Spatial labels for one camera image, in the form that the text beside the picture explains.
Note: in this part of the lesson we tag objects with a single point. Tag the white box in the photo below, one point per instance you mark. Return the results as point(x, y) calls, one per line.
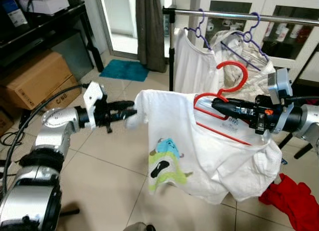
point(45, 2)

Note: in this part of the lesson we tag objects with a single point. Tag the white framed glass door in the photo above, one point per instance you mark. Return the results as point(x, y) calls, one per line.
point(119, 21)

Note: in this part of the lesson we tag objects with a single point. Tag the teal floor mat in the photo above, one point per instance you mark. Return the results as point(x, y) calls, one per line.
point(124, 70)

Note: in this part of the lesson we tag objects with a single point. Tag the black shelf unit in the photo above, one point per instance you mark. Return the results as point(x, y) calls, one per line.
point(50, 26)

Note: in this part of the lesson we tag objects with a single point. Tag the red plastic hanger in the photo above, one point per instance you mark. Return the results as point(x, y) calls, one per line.
point(242, 76)

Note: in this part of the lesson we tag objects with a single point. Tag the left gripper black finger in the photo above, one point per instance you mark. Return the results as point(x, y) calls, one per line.
point(124, 107)
point(126, 115)

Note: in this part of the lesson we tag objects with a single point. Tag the brown cardboard box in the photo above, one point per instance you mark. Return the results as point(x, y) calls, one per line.
point(5, 123)
point(35, 79)

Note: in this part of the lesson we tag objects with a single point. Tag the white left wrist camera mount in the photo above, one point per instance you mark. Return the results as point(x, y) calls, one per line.
point(93, 99)

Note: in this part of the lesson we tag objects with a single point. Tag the red cloth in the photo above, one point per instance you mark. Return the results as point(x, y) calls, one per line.
point(294, 201)

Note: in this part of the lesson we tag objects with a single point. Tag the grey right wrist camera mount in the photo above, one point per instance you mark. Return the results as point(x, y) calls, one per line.
point(279, 86)

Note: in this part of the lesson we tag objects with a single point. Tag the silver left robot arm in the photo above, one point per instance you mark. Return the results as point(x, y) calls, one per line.
point(55, 131)

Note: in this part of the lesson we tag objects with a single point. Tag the cream white jacket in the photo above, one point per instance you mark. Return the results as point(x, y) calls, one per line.
point(259, 79)

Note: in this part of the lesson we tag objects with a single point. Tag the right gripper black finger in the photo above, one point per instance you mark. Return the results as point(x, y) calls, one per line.
point(234, 114)
point(232, 103)

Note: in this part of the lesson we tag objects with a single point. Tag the metal clothes rack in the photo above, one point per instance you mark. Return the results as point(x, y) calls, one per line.
point(219, 14)

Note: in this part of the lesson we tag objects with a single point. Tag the white cartoon print T-shirt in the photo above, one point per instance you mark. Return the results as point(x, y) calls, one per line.
point(199, 161)

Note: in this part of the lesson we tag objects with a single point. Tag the grey curtain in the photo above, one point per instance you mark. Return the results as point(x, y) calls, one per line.
point(149, 31)

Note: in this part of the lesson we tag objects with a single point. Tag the grey robot foot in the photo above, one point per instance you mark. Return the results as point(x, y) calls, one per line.
point(138, 227)

